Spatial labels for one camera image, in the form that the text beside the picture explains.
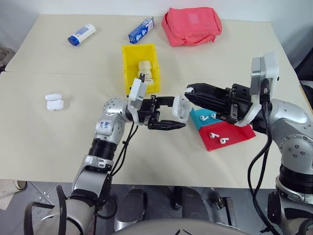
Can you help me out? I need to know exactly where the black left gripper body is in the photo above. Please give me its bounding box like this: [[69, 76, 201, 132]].
[[137, 94, 161, 128]]

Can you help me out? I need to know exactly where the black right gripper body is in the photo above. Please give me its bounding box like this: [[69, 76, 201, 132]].
[[215, 83, 254, 127]]

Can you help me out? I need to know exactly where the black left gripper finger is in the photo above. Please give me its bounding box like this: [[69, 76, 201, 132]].
[[156, 96, 176, 108], [147, 118, 187, 131]]

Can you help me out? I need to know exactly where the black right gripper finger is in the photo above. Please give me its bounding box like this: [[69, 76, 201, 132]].
[[186, 83, 232, 98], [184, 92, 232, 121]]

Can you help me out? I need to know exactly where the yellow plastic bin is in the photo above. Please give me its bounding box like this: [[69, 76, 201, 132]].
[[121, 43, 162, 94]]

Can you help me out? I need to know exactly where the teal plastic tray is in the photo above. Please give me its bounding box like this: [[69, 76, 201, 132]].
[[189, 107, 227, 130]]

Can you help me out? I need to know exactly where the red plastic tray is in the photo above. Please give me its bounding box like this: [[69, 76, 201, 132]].
[[198, 121, 257, 153]]

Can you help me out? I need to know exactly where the pink fabric pouch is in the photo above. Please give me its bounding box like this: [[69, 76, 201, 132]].
[[161, 6, 223, 47]]

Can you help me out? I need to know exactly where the blue and white carton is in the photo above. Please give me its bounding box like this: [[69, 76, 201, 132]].
[[128, 16, 156, 45]]

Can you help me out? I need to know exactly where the dark chair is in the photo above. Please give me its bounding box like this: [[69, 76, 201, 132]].
[[292, 47, 313, 94]]

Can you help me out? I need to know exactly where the white bottle with blue cap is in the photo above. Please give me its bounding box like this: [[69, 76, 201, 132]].
[[67, 23, 97, 47]]

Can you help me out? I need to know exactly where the white table foot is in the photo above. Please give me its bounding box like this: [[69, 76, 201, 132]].
[[13, 180, 28, 191]]

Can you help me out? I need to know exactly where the grey round object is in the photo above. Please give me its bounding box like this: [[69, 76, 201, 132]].
[[0, 47, 13, 72]]

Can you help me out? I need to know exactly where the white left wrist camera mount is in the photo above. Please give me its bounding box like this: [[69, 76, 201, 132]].
[[126, 78, 148, 123]]

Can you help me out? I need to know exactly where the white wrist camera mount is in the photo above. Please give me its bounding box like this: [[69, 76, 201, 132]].
[[126, 78, 148, 123], [235, 51, 280, 127]]

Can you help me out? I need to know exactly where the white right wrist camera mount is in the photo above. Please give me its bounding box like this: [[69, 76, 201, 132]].
[[235, 51, 280, 127]]

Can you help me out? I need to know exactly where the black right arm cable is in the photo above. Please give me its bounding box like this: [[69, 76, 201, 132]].
[[247, 79, 282, 235]]

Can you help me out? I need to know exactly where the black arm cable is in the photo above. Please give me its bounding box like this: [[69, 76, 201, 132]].
[[95, 121, 137, 219], [247, 79, 282, 235]]

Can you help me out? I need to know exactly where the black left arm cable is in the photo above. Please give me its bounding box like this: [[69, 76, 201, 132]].
[[95, 121, 137, 219]]

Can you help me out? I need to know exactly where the black table post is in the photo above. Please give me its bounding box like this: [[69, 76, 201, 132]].
[[170, 187, 183, 211]]

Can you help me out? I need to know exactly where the black shoulder cable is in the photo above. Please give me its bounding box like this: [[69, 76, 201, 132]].
[[23, 184, 67, 235]]

